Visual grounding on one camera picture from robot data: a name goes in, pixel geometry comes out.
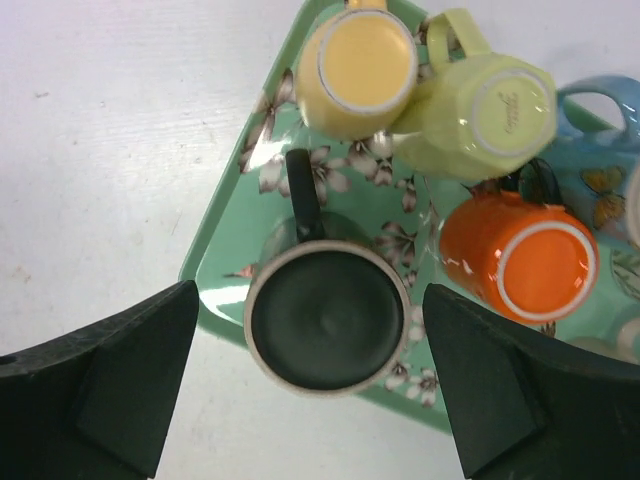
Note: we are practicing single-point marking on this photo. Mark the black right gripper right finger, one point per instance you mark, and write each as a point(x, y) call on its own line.
point(522, 405)

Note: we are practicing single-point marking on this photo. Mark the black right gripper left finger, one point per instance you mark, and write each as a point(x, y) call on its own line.
point(97, 403)

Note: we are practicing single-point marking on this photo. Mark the black mug with red interior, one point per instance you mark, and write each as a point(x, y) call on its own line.
point(325, 314)

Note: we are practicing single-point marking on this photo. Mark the cream cat cartoon mug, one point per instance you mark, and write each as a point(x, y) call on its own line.
point(610, 340)

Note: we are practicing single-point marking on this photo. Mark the orange mug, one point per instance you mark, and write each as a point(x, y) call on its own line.
point(513, 245)

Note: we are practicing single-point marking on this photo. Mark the blue butterfly mug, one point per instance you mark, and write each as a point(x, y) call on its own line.
point(576, 147)

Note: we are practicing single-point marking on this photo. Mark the lime green faceted mug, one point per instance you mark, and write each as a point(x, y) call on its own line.
point(480, 114)

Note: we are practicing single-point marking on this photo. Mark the yellow mug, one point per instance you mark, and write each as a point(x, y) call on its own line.
point(356, 73)

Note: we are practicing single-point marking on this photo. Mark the green floral tray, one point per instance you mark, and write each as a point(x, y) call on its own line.
point(360, 181)

